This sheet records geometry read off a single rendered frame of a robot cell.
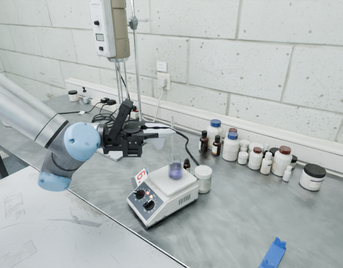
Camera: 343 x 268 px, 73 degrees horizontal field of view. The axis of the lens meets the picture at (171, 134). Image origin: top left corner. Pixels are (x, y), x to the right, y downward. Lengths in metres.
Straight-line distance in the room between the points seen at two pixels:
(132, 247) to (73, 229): 0.19
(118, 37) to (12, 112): 0.55
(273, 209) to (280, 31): 0.63
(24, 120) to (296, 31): 0.89
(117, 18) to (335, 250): 0.99
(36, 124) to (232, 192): 0.63
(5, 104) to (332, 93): 0.98
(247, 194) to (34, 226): 0.68
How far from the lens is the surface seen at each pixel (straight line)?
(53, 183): 0.63
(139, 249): 0.69
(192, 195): 0.77
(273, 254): 0.71
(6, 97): 0.55
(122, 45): 0.97
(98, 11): 0.95
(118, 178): 0.91
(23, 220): 0.87
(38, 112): 0.54
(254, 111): 1.09
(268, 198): 0.87
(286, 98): 1.04
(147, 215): 0.71
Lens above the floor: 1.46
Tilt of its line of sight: 28 degrees down
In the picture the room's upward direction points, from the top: straight up
